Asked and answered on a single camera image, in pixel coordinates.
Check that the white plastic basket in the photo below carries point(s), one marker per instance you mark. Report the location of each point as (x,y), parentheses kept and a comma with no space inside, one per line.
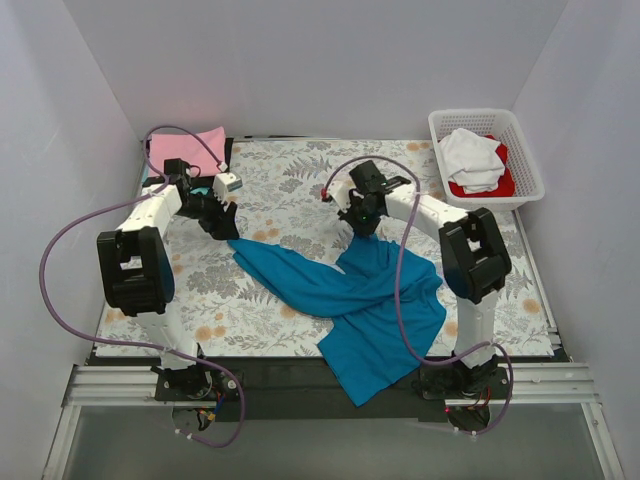
(484,159)

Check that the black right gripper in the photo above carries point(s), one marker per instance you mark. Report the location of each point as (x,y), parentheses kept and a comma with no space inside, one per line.
(362,220)

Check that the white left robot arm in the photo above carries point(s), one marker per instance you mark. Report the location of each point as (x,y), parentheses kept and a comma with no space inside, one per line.
(135,265)

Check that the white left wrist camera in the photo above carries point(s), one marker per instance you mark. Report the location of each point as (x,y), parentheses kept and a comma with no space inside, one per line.
(224,184)

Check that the red t shirt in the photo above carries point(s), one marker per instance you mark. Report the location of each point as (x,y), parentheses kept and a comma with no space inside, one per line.
(500,187)

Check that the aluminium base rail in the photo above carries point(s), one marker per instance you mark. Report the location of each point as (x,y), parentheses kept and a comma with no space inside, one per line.
(301,425)

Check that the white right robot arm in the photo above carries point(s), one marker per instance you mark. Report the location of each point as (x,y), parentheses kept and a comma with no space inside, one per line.
(474,258)

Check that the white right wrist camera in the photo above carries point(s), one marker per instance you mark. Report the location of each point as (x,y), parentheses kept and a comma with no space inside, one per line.
(338,192)

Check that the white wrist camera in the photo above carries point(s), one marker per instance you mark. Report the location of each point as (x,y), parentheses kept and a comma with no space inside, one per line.
(224,184)
(338,192)

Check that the folded pink t shirt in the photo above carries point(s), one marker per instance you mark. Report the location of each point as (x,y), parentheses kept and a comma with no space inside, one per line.
(190,150)

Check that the blue t shirt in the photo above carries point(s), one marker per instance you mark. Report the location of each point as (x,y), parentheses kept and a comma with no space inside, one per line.
(364,348)

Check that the folded black t shirt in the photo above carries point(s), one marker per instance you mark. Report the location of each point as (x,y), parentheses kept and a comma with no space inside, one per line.
(227,150)

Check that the floral patterned table cloth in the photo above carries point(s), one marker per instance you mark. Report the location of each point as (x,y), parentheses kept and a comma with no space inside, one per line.
(230,314)

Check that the white t shirt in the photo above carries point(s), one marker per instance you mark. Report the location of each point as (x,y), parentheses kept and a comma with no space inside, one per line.
(472,157)

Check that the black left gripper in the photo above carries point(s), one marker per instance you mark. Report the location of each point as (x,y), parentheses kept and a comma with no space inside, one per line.
(215,215)

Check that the folded teal t shirt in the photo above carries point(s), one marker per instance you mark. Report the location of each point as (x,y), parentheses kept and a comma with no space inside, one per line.
(200,191)

